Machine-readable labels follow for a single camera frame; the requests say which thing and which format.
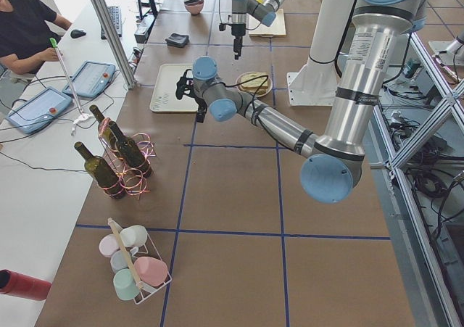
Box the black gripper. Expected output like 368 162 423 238
195 96 207 123
231 23 246 59

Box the white round plate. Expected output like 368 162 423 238
236 73 273 96

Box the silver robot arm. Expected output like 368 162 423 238
187 0 426 203
231 0 285 60

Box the white bear tray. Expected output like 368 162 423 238
149 64 198 113

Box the wooden cutting board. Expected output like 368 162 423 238
248 8 287 38

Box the pink bowl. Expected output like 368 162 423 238
184 2 204 15

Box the grey folded cloth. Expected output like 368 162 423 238
165 33 189 48

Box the green wine bottle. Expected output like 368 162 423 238
109 120 153 178
74 141 125 199
89 104 120 157

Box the blue teach pendant far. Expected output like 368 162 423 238
71 61 116 99

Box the blue teach pendant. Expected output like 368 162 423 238
71 61 116 99
7 87 72 134

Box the black keyboard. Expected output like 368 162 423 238
107 6 123 37

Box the white cup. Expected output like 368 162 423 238
120 225 148 247

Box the black computer mouse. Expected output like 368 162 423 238
70 29 86 39

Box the lilac cup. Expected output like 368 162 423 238
99 234 120 258

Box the pink cup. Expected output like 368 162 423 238
134 257 168 286

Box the blue teach pendant near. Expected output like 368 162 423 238
7 87 72 134

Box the pale blue cup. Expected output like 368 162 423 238
110 250 128 273

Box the pink stick with green tip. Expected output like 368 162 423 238
49 38 91 135

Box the mint green cup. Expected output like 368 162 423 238
113 268 140 301

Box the person in black shirt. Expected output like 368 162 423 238
1 0 72 75

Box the red cylinder bottle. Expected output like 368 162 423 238
1 269 51 301

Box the copper wire bottle rack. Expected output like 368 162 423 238
98 117 153 198

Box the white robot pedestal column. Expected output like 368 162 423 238
287 0 355 107

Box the white wire cup rack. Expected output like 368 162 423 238
108 218 172 305

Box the aluminium frame post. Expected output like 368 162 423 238
90 0 136 89

